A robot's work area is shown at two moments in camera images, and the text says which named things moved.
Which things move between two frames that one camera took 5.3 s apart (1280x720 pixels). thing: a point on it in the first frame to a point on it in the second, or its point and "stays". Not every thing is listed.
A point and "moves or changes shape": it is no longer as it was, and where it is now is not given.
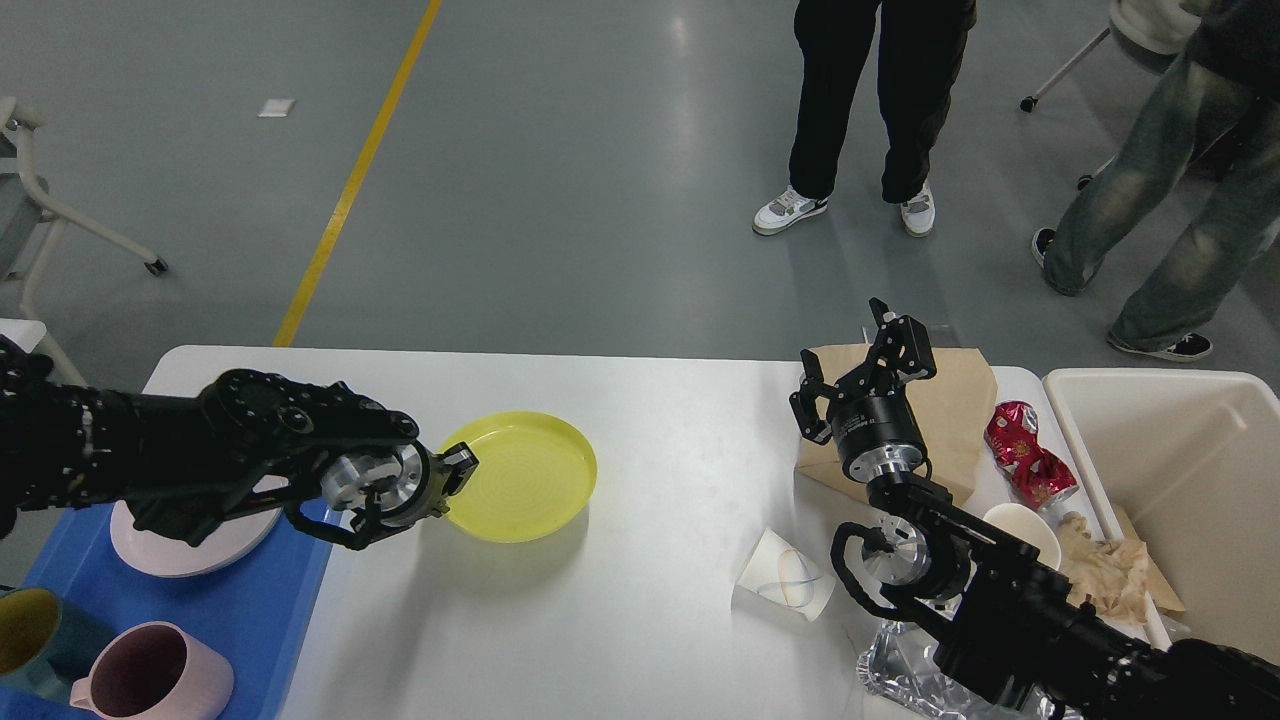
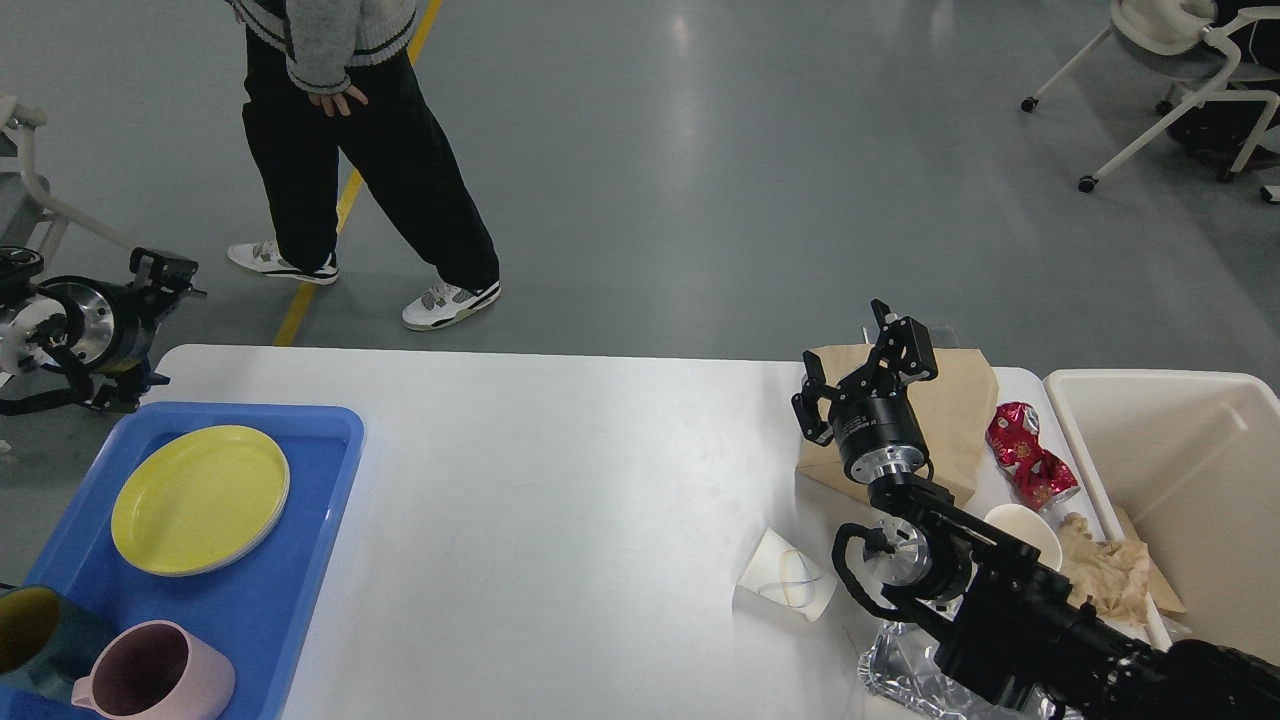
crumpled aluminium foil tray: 898,665 stays
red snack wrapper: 1038,478 stays
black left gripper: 398,485 to 120,321
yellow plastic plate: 536,476 moves or changes shape
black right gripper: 875,428 stays
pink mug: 154,671 stays
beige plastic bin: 1193,458 stays
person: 921,46 to 325,75
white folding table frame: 14,114 stays
